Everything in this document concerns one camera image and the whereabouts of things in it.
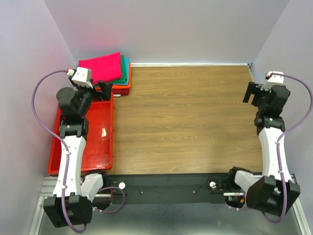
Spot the folded blue t shirt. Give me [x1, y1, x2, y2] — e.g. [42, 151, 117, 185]
[98, 54, 129, 86]

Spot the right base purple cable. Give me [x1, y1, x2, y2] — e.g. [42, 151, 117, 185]
[228, 205, 250, 212]

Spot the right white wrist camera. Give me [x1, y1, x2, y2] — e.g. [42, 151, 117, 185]
[260, 71, 284, 91]

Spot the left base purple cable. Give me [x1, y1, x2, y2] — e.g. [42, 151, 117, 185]
[92, 187, 126, 214]

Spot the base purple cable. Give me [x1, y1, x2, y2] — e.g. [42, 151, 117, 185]
[228, 205, 250, 212]
[92, 187, 126, 214]

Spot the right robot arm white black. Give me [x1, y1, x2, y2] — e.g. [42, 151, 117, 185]
[225, 82, 300, 220]

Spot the pink t shirt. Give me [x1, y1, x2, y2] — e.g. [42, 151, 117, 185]
[78, 52, 122, 84]

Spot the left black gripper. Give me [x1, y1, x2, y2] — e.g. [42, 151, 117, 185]
[74, 78, 113, 117]

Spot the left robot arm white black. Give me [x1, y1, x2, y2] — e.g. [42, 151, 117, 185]
[44, 81, 113, 228]

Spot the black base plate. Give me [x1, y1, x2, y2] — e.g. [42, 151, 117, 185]
[94, 173, 245, 205]

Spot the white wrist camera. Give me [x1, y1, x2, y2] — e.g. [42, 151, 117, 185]
[67, 67, 93, 88]
[260, 71, 284, 91]

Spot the folded dark red t shirt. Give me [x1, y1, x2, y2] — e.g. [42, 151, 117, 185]
[112, 89, 130, 95]

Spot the red plastic bin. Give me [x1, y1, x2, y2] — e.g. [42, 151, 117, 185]
[47, 95, 113, 175]

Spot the folded orange t shirt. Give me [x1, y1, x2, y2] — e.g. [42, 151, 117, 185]
[95, 63, 132, 93]

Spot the folded green t shirt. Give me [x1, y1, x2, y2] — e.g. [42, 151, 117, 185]
[97, 52, 127, 84]

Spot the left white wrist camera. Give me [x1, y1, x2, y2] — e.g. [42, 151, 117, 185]
[67, 67, 93, 88]

